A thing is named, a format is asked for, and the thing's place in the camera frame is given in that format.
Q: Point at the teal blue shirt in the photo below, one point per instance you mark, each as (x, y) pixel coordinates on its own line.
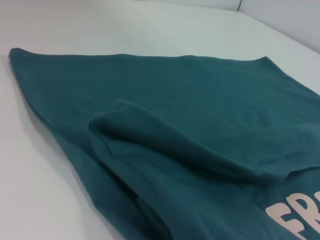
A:
(162, 125)

